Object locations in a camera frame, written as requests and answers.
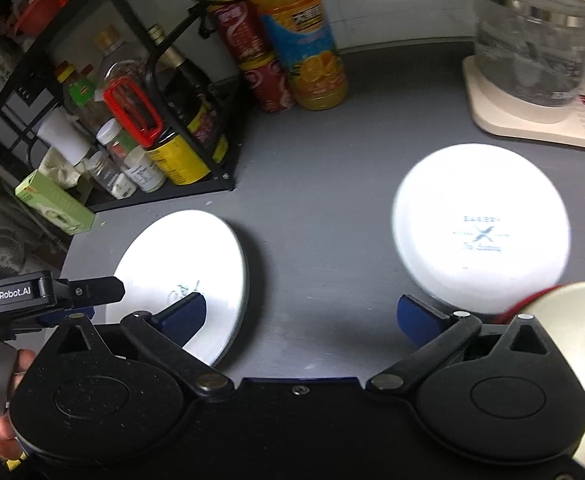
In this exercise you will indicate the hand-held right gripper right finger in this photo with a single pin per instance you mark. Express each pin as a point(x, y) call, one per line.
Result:
point(417, 317)

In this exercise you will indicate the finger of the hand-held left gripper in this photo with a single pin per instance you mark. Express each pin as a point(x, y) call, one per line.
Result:
point(67, 316)
point(92, 290)

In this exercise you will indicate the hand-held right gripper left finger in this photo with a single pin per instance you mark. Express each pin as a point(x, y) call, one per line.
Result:
point(180, 312)

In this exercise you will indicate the white deep plate script print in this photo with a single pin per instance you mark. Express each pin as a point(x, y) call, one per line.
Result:
point(192, 270)

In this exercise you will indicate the white plate brown rim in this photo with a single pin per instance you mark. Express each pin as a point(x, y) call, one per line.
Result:
point(140, 232)

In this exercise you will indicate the red and black bowl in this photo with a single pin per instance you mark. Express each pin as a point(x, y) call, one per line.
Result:
point(517, 307)

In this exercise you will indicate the small white plate crossed print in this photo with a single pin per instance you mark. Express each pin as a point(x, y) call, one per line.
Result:
point(477, 210)

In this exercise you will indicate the pale green bowl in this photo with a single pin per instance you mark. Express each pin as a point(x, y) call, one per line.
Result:
point(582, 330)

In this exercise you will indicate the person's left hand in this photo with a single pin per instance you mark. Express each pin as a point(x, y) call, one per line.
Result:
point(2, 447)

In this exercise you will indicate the green cardboard box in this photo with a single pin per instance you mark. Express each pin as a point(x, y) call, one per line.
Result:
point(52, 202)

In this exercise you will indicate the clear jar grey lid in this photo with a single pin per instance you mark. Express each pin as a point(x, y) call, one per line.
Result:
point(107, 177)

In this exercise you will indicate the black metal rack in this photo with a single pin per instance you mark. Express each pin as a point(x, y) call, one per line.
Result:
point(197, 187)

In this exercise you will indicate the small white bottle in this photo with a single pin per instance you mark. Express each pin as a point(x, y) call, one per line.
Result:
point(145, 172)

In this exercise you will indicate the white cap red label bottle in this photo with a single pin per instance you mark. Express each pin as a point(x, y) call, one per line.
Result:
point(115, 135)

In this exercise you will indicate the green label sauce bottle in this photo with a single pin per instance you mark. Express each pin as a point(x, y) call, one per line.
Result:
point(85, 90)

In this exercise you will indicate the dark sauce bottle gold cap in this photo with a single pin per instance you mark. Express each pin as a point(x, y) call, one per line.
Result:
point(197, 110)

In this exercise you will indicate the cream kettle base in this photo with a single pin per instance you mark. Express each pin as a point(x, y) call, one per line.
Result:
point(502, 122)

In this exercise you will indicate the red drink can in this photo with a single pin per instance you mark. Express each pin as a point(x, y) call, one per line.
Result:
point(240, 30)
point(270, 82)

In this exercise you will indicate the orange juice bottle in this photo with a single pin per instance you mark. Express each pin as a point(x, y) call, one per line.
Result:
point(307, 45)

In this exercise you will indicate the glass kettle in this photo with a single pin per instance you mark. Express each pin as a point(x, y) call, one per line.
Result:
point(527, 45)

